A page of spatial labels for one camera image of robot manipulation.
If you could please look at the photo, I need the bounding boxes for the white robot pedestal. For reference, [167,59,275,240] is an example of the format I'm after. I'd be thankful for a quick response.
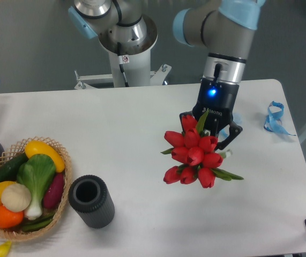
[75,15,172,89]

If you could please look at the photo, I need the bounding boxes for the orange fruit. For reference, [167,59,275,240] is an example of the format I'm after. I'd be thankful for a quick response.
[0,205,24,229]

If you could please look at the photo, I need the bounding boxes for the purple sweet potato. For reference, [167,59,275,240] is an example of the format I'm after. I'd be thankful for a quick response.
[43,173,64,209]

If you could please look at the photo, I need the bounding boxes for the red tulip bouquet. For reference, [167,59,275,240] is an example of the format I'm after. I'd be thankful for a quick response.
[162,112,243,188]

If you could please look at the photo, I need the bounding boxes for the green bok choy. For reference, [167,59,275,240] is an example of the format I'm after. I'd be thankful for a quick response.
[17,154,56,221]

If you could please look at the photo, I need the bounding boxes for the small light blue cap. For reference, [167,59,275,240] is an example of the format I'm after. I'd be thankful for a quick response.
[233,113,242,125]

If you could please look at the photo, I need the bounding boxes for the green cucumber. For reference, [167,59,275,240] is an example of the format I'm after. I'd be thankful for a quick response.
[0,153,28,183]

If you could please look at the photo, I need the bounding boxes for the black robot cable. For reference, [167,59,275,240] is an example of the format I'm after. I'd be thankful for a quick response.
[116,42,130,88]

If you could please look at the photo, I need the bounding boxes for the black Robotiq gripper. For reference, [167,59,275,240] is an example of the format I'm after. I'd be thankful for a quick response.
[180,78,243,150]

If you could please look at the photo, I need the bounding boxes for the dark grey ribbed vase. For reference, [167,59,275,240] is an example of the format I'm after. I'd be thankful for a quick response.
[68,175,115,229]

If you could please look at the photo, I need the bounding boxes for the white garlic bulb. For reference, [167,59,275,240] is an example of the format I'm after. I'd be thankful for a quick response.
[1,183,32,213]

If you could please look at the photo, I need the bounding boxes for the woven wicker basket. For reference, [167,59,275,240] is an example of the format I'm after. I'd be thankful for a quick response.
[0,136,72,241]

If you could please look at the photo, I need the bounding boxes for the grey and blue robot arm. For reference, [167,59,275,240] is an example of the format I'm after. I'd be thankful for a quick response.
[68,1,264,150]

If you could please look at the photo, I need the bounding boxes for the blue ribbon strap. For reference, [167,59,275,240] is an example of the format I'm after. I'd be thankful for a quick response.
[263,100,297,137]

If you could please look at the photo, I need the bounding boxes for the green pea pods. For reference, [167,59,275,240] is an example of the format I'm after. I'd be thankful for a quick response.
[21,213,55,233]

